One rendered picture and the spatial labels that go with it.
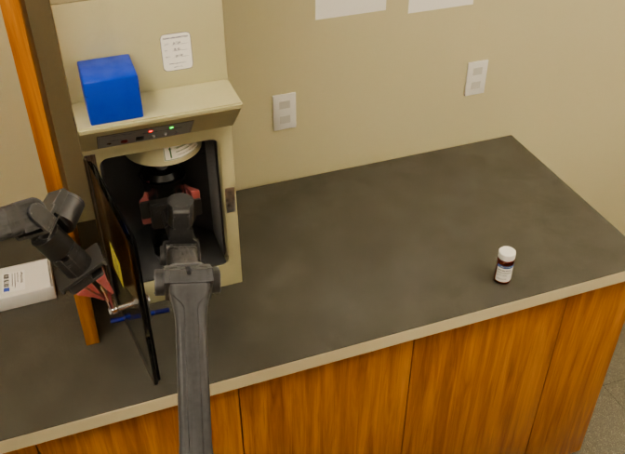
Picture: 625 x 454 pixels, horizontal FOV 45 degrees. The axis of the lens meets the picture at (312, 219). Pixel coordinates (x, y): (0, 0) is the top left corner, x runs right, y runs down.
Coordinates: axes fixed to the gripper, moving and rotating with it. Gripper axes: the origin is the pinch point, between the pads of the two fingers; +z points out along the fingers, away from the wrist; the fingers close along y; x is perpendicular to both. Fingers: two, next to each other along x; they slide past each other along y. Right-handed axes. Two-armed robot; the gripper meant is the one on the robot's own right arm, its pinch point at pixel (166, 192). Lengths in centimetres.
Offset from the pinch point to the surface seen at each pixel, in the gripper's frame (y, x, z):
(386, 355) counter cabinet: -43, 34, -39
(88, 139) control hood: 15.4, -29.8, -18.7
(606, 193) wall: -169, 64, 31
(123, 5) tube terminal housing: 4, -51, -9
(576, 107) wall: -145, 22, 32
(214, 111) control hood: -9.1, -32.5, -20.9
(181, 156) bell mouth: -3.6, -14.8, -8.2
